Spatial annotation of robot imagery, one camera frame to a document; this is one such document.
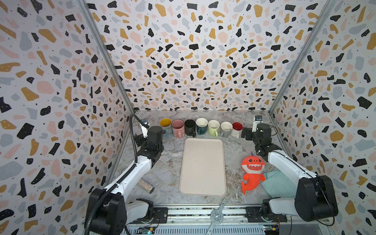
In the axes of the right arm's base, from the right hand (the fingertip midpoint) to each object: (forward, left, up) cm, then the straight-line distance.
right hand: (250, 125), depth 87 cm
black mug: (+7, +37, -13) cm, 40 cm away
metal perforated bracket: (-45, +21, -20) cm, 53 cm away
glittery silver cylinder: (-31, +60, -17) cm, 69 cm away
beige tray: (-21, +28, -18) cm, 40 cm away
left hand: (-7, +60, +4) cm, 61 cm away
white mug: (+10, +3, -17) cm, 20 cm away
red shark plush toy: (-20, 0, -12) cm, 24 cm away
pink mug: (+4, +44, -10) cm, 45 cm away
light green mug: (+10, +20, -14) cm, 26 cm away
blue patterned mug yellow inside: (+10, +54, -12) cm, 56 cm away
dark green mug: (+10, +29, -12) cm, 33 cm away
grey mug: (+9, +11, -14) cm, 20 cm away
